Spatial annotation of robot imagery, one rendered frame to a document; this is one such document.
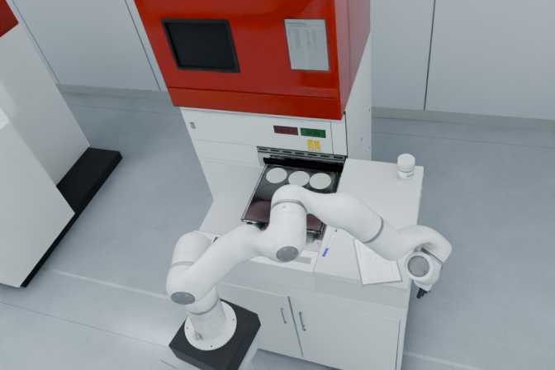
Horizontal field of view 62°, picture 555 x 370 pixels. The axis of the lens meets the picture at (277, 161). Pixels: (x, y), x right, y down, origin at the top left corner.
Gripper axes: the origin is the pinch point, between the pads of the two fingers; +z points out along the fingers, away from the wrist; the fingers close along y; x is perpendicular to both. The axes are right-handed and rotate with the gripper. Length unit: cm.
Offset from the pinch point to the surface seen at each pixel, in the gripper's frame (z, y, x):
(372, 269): 1.3, 7.7, -19.9
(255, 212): 9, 11, -80
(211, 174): 34, 6, -131
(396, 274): 2.7, 5.0, -11.5
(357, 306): 15.8, 23.5, -22.1
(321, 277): -1.3, 19.4, -34.7
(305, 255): -1.4, 15.5, -44.4
